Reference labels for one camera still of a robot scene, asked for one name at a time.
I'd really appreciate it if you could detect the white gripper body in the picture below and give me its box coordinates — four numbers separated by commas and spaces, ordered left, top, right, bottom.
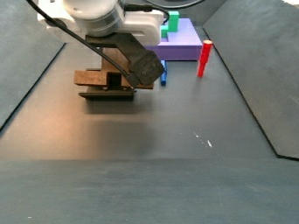
37, 0, 164, 46

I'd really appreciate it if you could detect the brown T-shaped block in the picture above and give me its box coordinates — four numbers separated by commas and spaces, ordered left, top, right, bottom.
73, 47, 154, 90

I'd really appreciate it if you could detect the black angle fixture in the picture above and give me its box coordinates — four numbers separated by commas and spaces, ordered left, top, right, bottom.
78, 67, 136, 102

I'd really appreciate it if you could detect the green U-shaped block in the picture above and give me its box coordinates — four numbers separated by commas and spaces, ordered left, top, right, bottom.
160, 11, 180, 39

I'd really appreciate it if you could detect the blue peg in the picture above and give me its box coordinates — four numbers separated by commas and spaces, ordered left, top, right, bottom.
160, 60, 166, 86

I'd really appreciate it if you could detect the purple base block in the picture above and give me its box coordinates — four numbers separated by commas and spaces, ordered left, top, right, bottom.
146, 18, 201, 61

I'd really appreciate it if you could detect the red peg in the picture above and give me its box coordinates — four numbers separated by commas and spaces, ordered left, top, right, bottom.
197, 40, 212, 78

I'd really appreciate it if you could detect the black cable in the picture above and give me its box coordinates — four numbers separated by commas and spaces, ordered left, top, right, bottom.
25, 0, 136, 86

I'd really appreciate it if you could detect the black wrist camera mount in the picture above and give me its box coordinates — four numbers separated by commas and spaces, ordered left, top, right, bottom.
85, 33, 164, 88

